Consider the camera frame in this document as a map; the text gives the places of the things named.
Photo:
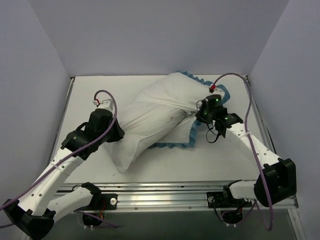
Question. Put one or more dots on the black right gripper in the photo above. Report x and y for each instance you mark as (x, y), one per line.
(200, 115)

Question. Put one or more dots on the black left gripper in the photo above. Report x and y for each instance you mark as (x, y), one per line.
(117, 130)

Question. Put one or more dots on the white pillow insert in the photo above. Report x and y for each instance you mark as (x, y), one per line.
(143, 123)

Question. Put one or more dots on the blue white houndstooth pillowcase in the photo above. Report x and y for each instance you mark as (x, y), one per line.
(182, 91)

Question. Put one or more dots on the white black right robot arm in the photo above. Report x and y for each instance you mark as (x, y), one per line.
(277, 177)

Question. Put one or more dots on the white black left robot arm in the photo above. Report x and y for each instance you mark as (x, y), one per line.
(35, 211)

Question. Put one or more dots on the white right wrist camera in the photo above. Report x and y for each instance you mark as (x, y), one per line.
(215, 90)

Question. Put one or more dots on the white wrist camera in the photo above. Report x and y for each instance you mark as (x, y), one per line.
(107, 104)
(215, 90)

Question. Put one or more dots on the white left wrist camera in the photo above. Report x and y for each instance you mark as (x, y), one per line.
(107, 104)

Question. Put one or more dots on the aluminium mounting rail frame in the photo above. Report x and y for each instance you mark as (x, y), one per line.
(161, 178)

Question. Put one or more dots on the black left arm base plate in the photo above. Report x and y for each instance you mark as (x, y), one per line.
(103, 201)

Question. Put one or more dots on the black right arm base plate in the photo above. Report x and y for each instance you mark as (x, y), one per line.
(217, 199)

